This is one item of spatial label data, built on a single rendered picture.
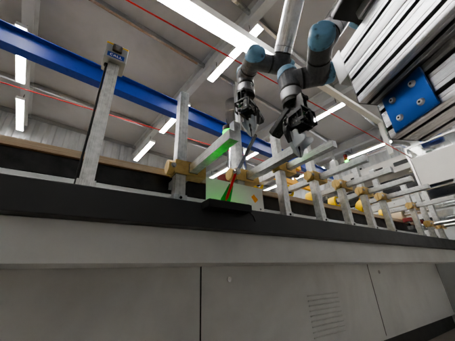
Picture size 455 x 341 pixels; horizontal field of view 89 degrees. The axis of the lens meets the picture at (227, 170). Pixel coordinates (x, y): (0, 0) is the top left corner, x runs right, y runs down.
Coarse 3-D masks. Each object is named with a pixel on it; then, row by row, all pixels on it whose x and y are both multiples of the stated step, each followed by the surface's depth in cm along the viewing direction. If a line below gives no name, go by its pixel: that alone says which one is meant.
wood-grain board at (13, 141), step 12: (0, 144) 70; (12, 144) 71; (24, 144) 73; (36, 144) 74; (72, 156) 79; (84, 156) 81; (132, 168) 89; (144, 168) 92; (156, 168) 95; (204, 180) 106; (264, 192) 125; (312, 204) 145; (324, 204) 153
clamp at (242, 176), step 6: (234, 168) 91; (240, 168) 92; (228, 174) 91; (240, 174) 91; (228, 180) 90; (234, 180) 90; (240, 180) 90; (246, 180) 91; (252, 180) 93; (258, 180) 95; (252, 186) 97
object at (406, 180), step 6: (396, 180) 136; (402, 180) 133; (408, 180) 131; (378, 186) 143; (384, 186) 141; (390, 186) 138; (396, 186) 137; (372, 192) 146; (348, 198) 158; (354, 198) 157
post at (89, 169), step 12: (108, 72) 75; (108, 84) 74; (108, 96) 72; (108, 108) 71; (96, 120) 67; (96, 132) 66; (84, 144) 64; (96, 144) 65; (96, 156) 64; (84, 168) 61; (96, 168) 62; (84, 180) 59
